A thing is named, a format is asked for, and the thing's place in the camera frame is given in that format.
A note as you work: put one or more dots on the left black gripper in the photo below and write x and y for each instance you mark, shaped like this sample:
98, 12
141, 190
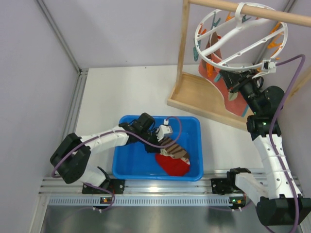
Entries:
155, 141

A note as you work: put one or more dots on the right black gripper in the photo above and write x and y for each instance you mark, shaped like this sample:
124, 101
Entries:
231, 79

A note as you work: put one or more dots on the pink and brown sock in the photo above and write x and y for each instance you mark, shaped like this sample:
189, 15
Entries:
238, 106

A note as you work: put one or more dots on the small cream sock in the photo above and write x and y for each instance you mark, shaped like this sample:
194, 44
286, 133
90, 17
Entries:
165, 153

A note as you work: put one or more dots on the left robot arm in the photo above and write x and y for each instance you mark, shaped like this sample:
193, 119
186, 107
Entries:
71, 158

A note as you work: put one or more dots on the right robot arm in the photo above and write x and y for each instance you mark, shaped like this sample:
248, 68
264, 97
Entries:
280, 202

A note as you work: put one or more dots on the orange clip lower left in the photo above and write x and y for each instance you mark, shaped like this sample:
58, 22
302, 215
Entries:
210, 70

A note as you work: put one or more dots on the orange clip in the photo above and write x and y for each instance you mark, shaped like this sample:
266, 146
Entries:
201, 31
210, 70
229, 17

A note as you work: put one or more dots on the teal clip left rim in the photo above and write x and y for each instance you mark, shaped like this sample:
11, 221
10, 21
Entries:
195, 53

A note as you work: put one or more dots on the white round clip hanger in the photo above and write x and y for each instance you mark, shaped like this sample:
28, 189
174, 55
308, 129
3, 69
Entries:
243, 46

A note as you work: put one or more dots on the orange clip inner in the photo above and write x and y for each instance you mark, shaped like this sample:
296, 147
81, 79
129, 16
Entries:
201, 31

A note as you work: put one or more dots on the teal clip holding sock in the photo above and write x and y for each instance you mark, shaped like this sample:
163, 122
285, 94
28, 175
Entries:
215, 21

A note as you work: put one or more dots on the teal clip far right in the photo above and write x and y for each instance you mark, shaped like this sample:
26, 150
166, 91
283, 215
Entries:
245, 18

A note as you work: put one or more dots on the orange clip far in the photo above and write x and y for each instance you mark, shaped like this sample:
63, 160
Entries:
229, 17

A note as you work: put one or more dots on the blue plastic bin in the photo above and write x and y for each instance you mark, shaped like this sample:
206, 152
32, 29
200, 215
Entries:
133, 162

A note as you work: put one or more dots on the brown striped sock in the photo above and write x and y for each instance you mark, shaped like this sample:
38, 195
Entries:
178, 152

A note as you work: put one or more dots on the wooden hanging rack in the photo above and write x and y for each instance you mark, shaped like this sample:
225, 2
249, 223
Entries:
196, 95

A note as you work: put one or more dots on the red sock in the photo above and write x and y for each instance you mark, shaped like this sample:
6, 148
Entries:
173, 167

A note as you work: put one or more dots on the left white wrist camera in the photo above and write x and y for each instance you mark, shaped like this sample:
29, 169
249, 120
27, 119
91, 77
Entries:
164, 130

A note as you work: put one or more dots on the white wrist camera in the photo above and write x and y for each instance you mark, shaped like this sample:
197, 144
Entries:
268, 65
164, 130

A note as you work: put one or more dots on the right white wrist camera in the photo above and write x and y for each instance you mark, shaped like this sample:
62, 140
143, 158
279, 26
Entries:
268, 65

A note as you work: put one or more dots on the aluminium mounting rail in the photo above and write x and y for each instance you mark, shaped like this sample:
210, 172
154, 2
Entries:
145, 193

